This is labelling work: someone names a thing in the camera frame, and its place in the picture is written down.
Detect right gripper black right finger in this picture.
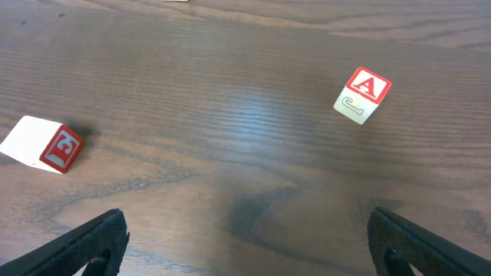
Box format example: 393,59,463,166
367,207,490,276

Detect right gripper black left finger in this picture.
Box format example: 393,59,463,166
1,209,130,276

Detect red letter A block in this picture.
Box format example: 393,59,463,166
333,67,392,125

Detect red letter E block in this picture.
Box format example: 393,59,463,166
1,116,84,174

